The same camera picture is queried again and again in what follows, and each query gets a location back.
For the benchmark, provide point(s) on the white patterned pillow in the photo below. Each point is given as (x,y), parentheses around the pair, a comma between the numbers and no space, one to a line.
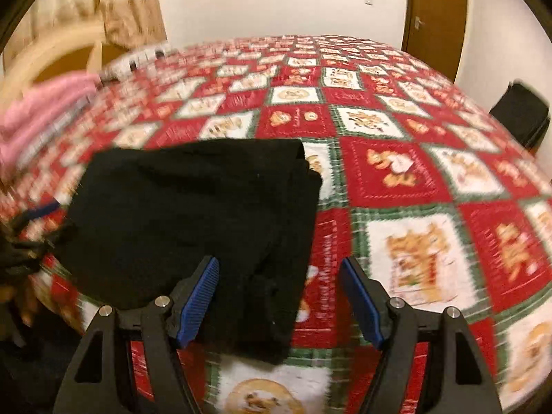
(133,60)

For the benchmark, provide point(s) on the red printed blanket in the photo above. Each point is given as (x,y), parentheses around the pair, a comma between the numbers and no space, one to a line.
(388,172)

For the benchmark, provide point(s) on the black pants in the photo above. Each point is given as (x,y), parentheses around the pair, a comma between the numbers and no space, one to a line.
(172,207)

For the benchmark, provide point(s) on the beige patterned curtain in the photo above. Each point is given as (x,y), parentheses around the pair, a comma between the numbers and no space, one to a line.
(129,13)

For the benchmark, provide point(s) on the black bag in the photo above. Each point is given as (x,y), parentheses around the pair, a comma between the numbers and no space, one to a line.
(524,112)

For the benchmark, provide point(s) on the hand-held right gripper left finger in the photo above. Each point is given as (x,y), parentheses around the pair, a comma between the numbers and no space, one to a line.
(199,302)

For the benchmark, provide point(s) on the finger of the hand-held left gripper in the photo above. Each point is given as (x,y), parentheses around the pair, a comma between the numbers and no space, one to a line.
(47,241)
(39,212)

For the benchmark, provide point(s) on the wooden chair back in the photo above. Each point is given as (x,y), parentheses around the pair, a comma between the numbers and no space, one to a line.
(51,47)

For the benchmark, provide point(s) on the person's left hand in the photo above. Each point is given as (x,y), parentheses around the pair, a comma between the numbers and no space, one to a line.
(23,299)

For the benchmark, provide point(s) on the pink cloth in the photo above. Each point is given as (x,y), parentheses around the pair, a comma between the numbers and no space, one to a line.
(43,112)

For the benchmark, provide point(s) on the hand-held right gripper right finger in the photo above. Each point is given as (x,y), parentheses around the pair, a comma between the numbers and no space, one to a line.
(360,302)

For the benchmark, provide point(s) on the brown wooden door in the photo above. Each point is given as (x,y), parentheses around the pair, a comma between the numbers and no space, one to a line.
(435,17)

